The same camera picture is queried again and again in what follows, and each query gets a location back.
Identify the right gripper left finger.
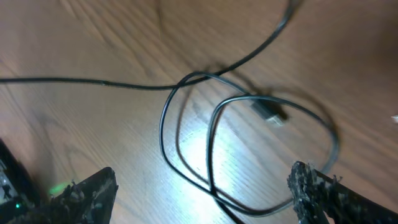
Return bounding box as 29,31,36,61
30,167,118,224

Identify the black USB cable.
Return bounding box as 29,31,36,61
159,71,340,224

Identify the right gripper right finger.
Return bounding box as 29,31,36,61
287,161,397,224

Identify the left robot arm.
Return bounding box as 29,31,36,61
1,140,41,223

